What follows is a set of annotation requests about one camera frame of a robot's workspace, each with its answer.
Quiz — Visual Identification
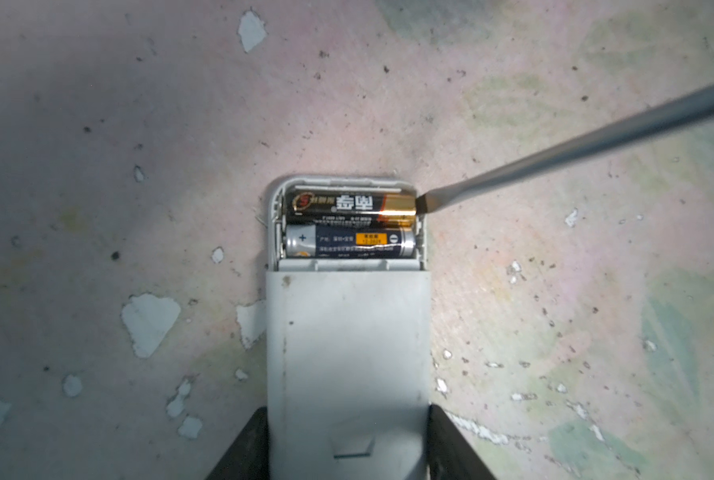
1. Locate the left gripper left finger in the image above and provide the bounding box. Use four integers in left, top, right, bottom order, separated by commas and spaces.
206, 407, 269, 480

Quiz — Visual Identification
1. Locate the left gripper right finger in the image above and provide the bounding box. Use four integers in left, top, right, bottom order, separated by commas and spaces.
427, 404, 496, 480

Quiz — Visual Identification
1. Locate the white remote control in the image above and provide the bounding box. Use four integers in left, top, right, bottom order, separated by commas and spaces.
266, 175, 431, 479

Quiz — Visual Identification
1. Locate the orange black handled screwdriver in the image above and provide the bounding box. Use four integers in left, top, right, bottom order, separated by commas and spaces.
416, 85, 714, 216

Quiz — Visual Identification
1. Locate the black gold AA battery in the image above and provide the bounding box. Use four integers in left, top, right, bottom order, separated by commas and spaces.
283, 187, 417, 228

